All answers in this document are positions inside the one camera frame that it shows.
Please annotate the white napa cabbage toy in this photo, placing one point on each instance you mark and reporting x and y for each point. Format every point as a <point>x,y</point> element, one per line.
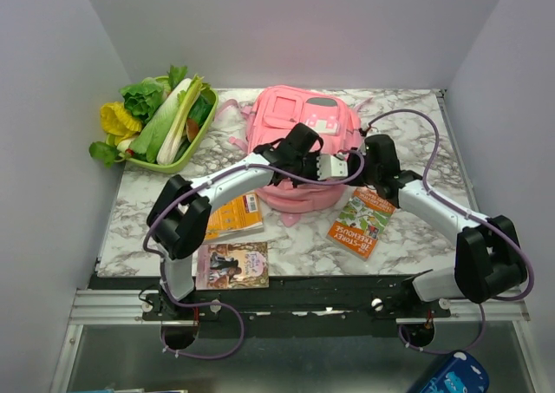
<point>175,124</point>

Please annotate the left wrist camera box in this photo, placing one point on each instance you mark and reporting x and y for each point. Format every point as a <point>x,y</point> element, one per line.
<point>332,167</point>

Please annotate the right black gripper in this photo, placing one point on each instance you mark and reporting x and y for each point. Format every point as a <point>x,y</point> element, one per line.
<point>358,182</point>

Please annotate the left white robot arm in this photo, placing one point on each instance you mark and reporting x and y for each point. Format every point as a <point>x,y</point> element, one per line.
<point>179,217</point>

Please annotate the pink school backpack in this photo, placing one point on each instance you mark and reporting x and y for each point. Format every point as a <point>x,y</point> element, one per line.
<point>275,112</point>

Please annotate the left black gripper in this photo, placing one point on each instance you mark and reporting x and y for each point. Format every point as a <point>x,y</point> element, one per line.
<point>312,157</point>

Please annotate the green lettuce toy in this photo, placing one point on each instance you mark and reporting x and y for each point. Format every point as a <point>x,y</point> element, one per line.
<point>142,99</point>

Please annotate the aluminium frame rail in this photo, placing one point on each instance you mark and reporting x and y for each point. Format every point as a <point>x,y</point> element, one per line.
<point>106,307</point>

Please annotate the yellow flower toy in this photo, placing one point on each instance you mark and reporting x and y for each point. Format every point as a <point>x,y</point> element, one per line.
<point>117,120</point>

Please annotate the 78-storey treehouse book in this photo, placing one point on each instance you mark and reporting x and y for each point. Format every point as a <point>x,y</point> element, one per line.
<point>360,224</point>

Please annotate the black mounting base rail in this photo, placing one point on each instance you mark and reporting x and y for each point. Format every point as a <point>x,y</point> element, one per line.
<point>334,306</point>

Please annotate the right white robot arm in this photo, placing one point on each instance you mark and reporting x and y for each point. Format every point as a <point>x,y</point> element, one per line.
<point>486,262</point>

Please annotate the blue shark pencil case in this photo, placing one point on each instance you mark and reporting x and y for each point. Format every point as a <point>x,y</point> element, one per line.
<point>456,372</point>

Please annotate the green vegetable tray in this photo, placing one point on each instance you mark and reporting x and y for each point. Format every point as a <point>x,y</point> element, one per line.
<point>186,153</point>

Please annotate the pink illustrated storybook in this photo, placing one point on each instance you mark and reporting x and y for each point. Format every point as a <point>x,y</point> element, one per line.
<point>232,266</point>

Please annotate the orange paperback book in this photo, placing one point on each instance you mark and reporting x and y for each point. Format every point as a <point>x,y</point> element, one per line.
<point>240,216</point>

